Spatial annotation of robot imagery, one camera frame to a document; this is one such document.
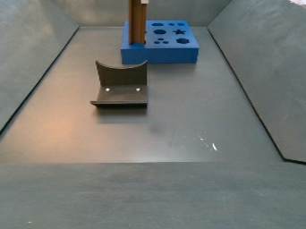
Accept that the brown wooden arch peg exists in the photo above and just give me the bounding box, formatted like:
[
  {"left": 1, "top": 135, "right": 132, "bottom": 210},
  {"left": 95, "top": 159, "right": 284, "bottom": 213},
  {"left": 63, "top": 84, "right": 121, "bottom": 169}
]
[{"left": 129, "top": 0, "right": 149, "bottom": 44}]

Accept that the black curved holder stand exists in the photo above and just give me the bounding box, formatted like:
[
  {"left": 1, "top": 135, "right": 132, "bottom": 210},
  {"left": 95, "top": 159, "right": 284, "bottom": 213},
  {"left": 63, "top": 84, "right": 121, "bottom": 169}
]
[{"left": 91, "top": 62, "right": 148, "bottom": 107}]

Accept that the blue shape sorter block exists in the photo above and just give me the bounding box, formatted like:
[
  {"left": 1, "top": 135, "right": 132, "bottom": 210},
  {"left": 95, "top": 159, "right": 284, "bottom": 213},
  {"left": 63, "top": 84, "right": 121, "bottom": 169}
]
[{"left": 120, "top": 20, "right": 199, "bottom": 64}]

